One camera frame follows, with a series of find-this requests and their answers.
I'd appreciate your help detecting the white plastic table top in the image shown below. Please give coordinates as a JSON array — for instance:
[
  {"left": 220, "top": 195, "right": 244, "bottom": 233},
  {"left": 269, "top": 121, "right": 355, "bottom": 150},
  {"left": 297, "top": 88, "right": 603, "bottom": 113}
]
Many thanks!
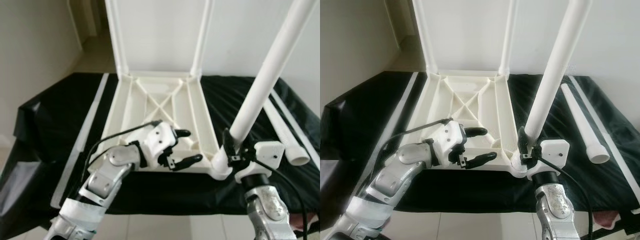
[
  {"left": 404, "top": 71, "right": 532, "bottom": 179},
  {"left": 101, "top": 72, "right": 234, "bottom": 181}
]

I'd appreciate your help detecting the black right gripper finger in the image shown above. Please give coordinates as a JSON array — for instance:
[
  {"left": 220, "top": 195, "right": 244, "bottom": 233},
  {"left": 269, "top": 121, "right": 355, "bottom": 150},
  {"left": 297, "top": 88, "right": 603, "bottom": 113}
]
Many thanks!
[
  {"left": 222, "top": 128, "right": 236, "bottom": 159},
  {"left": 517, "top": 125, "right": 530, "bottom": 157}
]

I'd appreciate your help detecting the white plastic table leg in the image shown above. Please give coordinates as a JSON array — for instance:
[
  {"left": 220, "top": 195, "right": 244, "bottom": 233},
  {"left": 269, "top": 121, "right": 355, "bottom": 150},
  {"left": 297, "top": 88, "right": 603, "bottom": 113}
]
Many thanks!
[
  {"left": 225, "top": 0, "right": 317, "bottom": 151},
  {"left": 412, "top": 0, "right": 439, "bottom": 77},
  {"left": 262, "top": 92, "right": 311, "bottom": 166},
  {"left": 104, "top": 0, "right": 129, "bottom": 79},
  {"left": 498, "top": 0, "right": 520, "bottom": 77},
  {"left": 189, "top": 0, "right": 215, "bottom": 79},
  {"left": 522, "top": 0, "right": 594, "bottom": 145},
  {"left": 560, "top": 83, "right": 611, "bottom": 165}
]

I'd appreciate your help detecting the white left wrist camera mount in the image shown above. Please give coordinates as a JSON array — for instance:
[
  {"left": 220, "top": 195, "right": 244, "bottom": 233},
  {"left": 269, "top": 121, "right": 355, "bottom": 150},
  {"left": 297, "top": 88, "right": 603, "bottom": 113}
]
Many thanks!
[
  {"left": 139, "top": 122, "right": 178, "bottom": 167},
  {"left": 434, "top": 119, "right": 469, "bottom": 167}
]

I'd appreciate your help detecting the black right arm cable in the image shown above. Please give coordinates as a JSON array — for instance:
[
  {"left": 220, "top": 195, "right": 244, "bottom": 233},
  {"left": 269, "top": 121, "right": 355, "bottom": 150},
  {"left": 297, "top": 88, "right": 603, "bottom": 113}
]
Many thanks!
[
  {"left": 541, "top": 157, "right": 595, "bottom": 240},
  {"left": 254, "top": 157, "right": 309, "bottom": 240}
]

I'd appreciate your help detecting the black table cloth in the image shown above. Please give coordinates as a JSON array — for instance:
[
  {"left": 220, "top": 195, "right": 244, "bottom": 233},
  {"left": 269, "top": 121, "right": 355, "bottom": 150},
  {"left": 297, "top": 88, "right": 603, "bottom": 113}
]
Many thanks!
[
  {"left": 320, "top": 71, "right": 640, "bottom": 223},
  {"left": 0, "top": 72, "right": 321, "bottom": 236}
]

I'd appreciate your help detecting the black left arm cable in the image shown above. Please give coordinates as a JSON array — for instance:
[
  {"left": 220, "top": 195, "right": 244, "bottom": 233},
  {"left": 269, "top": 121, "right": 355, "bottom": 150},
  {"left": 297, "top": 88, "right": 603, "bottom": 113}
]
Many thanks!
[
  {"left": 384, "top": 117, "right": 454, "bottom": 168},
  {"left": 81, "top": 119, "right": 164, "bottom": 182}
]

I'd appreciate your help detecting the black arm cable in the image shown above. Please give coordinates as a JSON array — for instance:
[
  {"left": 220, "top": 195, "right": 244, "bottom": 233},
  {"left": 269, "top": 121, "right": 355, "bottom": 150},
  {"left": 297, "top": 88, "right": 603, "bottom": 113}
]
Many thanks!
[
  {"left": 254, "top": 157, "right": 309, "bottom": 240},
  {"left": 384, "top": 117, "right": 454, "bottom": 168},
  {"left": 541, "top": 157, "right": 595, "bottom": 240},
  {"left": 81, "top": 119, "right": 164, "bottom": 182}
]

